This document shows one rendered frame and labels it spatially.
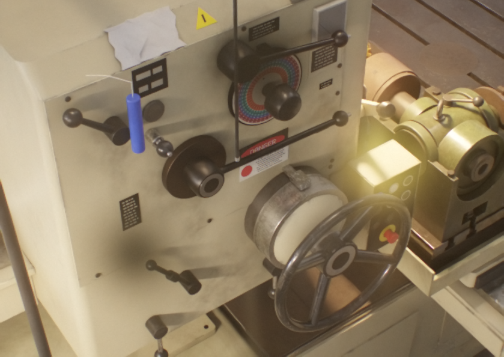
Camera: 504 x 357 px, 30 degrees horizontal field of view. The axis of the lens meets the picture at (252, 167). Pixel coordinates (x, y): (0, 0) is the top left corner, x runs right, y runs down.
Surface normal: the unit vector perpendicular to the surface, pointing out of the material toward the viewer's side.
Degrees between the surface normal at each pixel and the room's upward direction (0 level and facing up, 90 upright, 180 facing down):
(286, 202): 26
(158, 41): 70
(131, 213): 90
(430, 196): 90
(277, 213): 45
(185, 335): 0
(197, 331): 0
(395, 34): 0
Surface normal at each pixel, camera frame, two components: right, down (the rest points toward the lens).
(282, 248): 0.09, 0.68
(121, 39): 0.37, 0.07
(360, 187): -0.82, 0.39
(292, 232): 0.17, 0.43
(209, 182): 0.57, 0.56
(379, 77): -0.39, -0.47
